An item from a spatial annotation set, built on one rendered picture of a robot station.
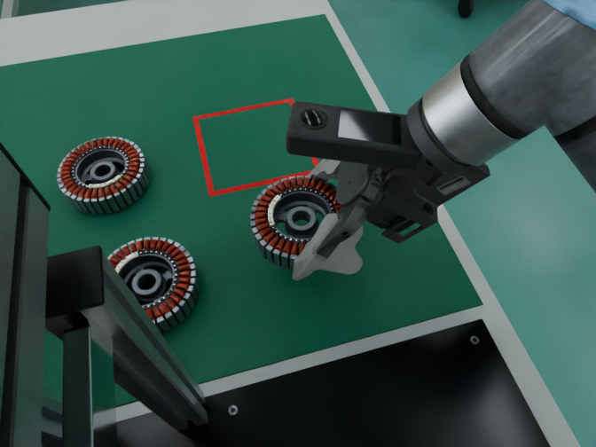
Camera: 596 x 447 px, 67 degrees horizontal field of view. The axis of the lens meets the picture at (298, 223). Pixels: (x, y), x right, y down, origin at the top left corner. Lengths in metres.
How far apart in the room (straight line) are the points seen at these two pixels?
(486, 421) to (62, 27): 0.91
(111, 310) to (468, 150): 0.27
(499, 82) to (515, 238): 1.30
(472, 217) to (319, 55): 0.94
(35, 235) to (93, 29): 0.78
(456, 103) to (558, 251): 1.32
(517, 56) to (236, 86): 0.52
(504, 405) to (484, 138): 0.27
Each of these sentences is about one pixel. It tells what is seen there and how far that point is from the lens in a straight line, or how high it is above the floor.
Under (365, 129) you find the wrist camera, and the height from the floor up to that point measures 0.97.
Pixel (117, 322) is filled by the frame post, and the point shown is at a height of 1.03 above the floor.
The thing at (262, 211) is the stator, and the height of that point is 0.83.
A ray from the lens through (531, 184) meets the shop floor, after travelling 1.78.
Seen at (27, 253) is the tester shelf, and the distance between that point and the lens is 0.20.
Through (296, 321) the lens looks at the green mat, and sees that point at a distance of 0.52.
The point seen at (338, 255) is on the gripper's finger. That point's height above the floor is 0.85.
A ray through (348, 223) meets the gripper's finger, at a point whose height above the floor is 0.90.
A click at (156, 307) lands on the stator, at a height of 0.79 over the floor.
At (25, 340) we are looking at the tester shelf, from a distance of 0.19.
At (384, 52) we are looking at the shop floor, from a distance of 2.16.
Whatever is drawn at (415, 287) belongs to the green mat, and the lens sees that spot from 0.56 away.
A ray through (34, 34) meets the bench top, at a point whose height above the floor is 0.75.
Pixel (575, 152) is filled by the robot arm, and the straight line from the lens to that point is 0.35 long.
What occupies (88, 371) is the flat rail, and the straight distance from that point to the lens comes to 0.22.
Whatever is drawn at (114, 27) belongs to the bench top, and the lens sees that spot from 0.96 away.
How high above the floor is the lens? 1.24
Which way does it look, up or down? 56 degrees down
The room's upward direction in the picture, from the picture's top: straight up
